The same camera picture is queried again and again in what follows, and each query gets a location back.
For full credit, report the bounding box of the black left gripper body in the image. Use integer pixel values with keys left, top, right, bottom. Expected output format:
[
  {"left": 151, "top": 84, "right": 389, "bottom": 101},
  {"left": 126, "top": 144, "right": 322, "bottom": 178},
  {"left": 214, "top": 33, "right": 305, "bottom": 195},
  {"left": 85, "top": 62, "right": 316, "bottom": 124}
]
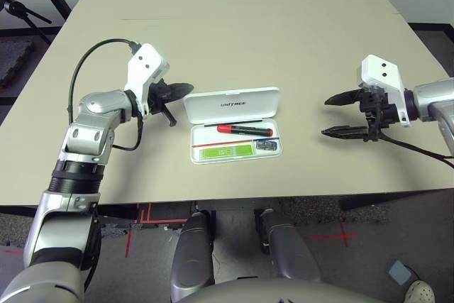
[{"left": 146, "top": 78, "right": 174, "bottom": 115}]

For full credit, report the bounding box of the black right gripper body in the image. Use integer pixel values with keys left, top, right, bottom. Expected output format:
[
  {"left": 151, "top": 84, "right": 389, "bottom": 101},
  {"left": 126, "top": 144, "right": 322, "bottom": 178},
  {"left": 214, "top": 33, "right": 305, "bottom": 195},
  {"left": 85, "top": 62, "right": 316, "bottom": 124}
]
[{"left": 358, "top": 87, "right": 399, "bottom": 142}]

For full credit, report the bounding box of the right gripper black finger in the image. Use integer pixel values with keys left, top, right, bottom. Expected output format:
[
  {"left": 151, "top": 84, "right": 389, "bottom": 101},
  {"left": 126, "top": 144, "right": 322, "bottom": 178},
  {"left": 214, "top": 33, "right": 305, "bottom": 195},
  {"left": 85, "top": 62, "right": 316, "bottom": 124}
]
[
  {"left": 323, "top": 90, "right": 363, "bottom": 106},
  {"left": 320, "top": 125, "right": 370, "bottom": 140}
]

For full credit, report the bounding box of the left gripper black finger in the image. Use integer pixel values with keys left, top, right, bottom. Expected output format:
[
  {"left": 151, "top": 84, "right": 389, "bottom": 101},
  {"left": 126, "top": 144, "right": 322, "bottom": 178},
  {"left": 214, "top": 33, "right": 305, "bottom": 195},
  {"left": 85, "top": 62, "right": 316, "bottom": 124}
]
[
  {"left": 163, "top": 104, "right": 178, "bottom": 128},
  {"left": 166, "top": 82, "right": 196, "bottom": 101}
]

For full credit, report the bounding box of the white plastic pencil case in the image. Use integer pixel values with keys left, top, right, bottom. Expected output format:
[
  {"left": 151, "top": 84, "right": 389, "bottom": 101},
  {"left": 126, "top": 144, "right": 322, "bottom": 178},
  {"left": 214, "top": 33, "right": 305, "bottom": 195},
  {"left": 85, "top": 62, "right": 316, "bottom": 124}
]
[{"left": 182, "top": 86, "right": 286, "bottom": 166}]

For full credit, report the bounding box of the green rectangular eraser box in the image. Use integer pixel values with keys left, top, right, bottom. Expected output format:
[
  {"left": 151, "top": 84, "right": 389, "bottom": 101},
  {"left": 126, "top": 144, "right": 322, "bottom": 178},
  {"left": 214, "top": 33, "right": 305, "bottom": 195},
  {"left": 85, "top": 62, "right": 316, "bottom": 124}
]
[{"left": 199, "top": 144, "right": 255, "bottom": 160}]

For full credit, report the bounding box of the red and black marker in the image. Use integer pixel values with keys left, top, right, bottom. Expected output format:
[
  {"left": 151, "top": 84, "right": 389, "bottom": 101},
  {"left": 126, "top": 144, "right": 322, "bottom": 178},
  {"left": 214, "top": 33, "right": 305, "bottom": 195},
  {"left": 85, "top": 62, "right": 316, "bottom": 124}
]
[{"left": 216, "top": 123, "right": 274, "bottom": 138}]

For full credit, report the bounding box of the small dark binder clip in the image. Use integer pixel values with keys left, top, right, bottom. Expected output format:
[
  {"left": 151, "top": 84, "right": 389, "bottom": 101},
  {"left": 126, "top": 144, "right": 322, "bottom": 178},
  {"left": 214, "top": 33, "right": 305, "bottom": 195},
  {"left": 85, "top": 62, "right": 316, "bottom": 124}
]
[{"left": 255, "top": 140, "right": 279, "bottom": 152}]

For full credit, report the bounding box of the grey robot left leg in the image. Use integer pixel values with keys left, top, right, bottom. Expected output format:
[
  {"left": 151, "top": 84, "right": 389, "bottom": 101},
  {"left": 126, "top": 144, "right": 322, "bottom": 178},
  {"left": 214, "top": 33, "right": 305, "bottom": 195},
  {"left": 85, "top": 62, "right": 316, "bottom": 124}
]
[{"left": 170, "top": 211, "right": 216, "bottom": 297}]

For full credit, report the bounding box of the grey blue floor pedal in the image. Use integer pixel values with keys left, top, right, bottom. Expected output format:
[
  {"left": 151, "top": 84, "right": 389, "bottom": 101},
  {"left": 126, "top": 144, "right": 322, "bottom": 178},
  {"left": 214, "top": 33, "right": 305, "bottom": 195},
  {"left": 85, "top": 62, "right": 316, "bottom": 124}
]
[{"left": 386, "top": 260, "right": 413, "bottom": 286}]

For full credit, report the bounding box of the black foam floor mat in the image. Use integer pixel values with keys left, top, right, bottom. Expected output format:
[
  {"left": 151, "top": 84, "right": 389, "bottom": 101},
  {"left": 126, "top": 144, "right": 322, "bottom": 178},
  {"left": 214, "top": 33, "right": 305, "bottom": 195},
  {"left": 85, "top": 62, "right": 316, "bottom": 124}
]
[{"left": 0, "top": 38, "right": 37, "bottom": 88}]

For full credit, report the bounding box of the black tripod stand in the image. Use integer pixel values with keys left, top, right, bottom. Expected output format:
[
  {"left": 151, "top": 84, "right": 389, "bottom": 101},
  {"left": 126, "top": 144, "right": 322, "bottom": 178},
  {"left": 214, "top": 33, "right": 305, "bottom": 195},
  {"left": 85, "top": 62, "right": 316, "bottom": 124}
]
[{"left": 0, "top": 0, "right": 52, "bottom": 47}]

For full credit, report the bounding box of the grey robot torso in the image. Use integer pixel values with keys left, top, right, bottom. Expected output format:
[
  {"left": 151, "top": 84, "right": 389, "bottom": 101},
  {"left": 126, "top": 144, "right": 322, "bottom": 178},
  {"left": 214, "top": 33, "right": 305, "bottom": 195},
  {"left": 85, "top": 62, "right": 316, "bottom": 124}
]
[{"left": 170, "top": 277, "right": 384, "bottom": 303}]

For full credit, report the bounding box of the white perforated shoe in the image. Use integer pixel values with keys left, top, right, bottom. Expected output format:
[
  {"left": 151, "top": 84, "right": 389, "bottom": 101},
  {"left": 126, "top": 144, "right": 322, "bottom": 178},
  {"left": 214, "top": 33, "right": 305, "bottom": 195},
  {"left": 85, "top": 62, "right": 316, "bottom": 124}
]
[{"left": 405, "top": 280, "right": 436, "bottom": 303}]

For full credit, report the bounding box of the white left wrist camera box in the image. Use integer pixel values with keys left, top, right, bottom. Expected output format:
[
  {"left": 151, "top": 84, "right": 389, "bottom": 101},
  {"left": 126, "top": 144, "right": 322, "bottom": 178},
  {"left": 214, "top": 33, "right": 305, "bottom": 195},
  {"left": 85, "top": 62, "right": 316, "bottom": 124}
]
[{"left": 123, "top": 43, "right": 171, "bottom": 120}]

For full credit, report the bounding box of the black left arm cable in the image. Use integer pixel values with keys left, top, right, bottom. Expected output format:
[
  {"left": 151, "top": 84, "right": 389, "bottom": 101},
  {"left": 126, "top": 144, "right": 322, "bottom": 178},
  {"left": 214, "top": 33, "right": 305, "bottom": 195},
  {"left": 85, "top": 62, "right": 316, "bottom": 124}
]
[{"left": 70, "top": 38, "right": 145, "bottom": 152}]

